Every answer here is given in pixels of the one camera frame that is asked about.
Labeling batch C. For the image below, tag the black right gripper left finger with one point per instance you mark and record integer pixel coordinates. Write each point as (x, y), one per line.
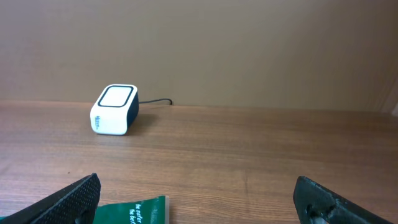
(75, 203)

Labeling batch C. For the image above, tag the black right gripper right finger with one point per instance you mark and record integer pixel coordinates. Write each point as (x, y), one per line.
(315, 203)

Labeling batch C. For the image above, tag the green 3M gloves package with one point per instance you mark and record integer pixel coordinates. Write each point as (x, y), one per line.
(151, 211)

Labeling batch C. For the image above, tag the white barcode scanner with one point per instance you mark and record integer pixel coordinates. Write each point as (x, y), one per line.
(115, 110)

